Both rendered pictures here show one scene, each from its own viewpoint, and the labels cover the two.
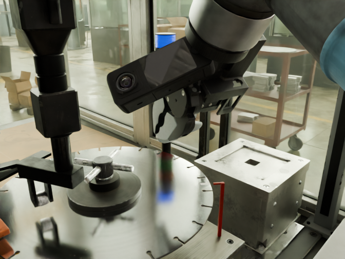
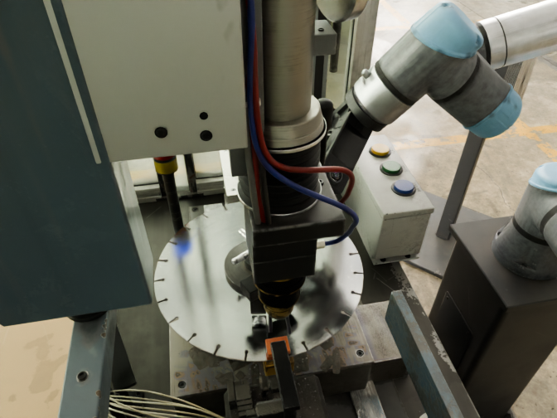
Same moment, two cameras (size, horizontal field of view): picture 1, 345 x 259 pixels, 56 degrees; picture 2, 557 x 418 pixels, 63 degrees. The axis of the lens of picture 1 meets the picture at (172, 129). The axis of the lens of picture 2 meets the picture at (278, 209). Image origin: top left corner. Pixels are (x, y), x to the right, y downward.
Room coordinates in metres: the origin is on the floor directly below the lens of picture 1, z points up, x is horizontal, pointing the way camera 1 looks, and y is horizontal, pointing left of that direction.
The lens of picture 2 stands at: (0.13, 0.48, 1.50)
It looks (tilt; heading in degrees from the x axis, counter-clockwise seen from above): 42 degrees down; 305
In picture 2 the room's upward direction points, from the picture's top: straight up
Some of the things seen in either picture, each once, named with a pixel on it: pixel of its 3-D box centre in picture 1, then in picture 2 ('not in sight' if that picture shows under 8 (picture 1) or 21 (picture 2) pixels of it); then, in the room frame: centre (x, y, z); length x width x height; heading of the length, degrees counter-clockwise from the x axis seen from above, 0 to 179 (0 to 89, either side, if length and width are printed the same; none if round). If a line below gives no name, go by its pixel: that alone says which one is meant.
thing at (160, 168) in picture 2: not in sight; (165, 162); (0.72, 0.02, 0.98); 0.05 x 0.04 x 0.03; 46
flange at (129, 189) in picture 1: (104, 183); (259, 261); (0.43, 0.10, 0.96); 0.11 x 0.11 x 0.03
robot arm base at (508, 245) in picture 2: not in sight; (535, 238); (0.07, -0.41, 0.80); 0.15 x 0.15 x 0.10
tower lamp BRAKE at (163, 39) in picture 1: (165, 40); not in sight; (0.72, 0.02, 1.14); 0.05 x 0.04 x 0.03; 46
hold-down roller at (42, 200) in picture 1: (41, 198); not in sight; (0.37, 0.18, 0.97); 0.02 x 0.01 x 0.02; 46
